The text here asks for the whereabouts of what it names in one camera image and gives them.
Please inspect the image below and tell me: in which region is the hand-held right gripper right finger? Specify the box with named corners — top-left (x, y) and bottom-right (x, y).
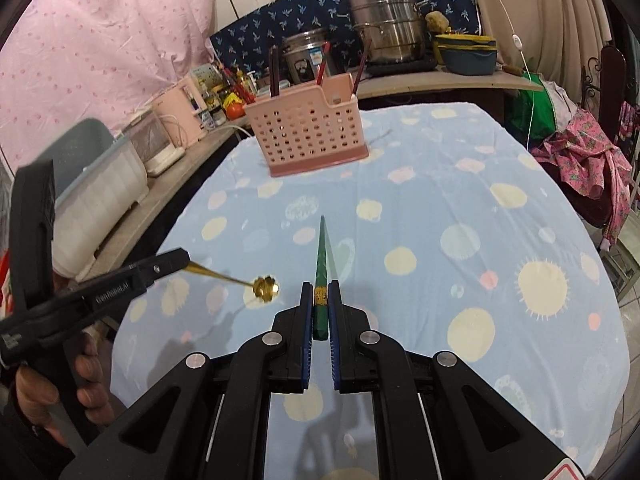
top-left (327, 280), bottom-right (571, 480)

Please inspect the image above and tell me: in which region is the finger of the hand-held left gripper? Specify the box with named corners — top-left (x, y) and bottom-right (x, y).
top-left (52, 257), bottom-right (157, 307)
top-left (50, 247), bottom-right (192, 346)

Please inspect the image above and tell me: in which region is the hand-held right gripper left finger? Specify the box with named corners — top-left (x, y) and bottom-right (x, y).
top-left (60, 281), bottom-right (315, 480)

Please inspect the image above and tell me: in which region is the gold flower spoon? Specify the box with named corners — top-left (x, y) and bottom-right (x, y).
top-left (186, 260), bottom-right (282, 305)

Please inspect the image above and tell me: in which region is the green chopstick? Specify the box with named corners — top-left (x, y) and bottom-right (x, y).
top-left (312, 215), bottom-right (332, 342)

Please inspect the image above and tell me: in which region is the pink perforated utensil holder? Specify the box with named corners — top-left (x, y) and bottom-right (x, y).
top-left (243, 73), bottom-right (371, 178)

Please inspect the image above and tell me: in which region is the person's left hand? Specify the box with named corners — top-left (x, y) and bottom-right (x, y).
top-left (15, 332), bottom-right (117, 445)

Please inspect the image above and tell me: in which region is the white storage box blue lid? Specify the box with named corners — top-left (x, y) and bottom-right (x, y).
top-left (50, 119), bottom-right (150, 277)

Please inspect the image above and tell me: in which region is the white countertop appliance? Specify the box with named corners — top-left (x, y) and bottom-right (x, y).
top-left (122, 110), bottom-right (187, 177)

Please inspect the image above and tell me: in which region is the pink countertop appliance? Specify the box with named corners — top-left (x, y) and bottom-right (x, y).
top-left (152, 87), bottom-right (209, 149)

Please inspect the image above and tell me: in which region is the group of condiment bottles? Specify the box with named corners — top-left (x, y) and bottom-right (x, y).
top-left (197, 62), bottom-right (261, 128)

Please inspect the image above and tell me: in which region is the light blue printed tablecloth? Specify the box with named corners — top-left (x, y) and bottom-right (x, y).
top-left (107, 102), bottom-right (626, 480)

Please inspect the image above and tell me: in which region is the pink dotted curtain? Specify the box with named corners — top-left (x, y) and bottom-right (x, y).
top-left (0, 0), bottom-right (226, 171)

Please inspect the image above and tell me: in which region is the small steel cooker pot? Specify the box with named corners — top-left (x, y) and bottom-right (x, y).
top-left (280, 28), bottom-right (333, 86)

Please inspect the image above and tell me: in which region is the black induction cooker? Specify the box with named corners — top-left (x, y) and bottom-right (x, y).
top-left (365, 57), bottom-right (439, 77)

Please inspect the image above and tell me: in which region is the navy printed cloth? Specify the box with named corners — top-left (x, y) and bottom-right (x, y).
top-left (209, 0), bottom-right (481, 86)

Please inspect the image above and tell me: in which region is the green cloth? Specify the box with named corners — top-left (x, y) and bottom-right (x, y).
top-left (505, 72), bottom-right (556, 143)

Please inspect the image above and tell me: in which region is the pink floral cloth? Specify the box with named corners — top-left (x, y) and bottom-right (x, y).
top-left (532, 110), bottom-right (632, 241)

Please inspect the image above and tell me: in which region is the blue bowl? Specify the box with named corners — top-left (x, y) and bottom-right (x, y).
top-left (440, 47), bottom-right (499, 76)

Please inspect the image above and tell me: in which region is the large steel pot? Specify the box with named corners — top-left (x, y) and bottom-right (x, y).
top-left (348, 0), bottom-right (431, 64)

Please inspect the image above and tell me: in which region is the yellow rimmed dark bowl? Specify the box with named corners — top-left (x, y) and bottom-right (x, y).
top-left (434, 34), bottom-right (499, 52)

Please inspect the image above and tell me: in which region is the dark wooden chair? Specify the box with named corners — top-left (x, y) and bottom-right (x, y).
top-left (597, 45), bottom-right (629, 111)

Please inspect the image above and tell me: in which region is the beige curtain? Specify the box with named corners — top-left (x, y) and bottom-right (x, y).
top-left (460, 0), bottom-right (612, 61)

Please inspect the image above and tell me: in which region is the white cable with switch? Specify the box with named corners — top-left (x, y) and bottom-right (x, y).
top-left (477, 0), bottom-right (532, 151)

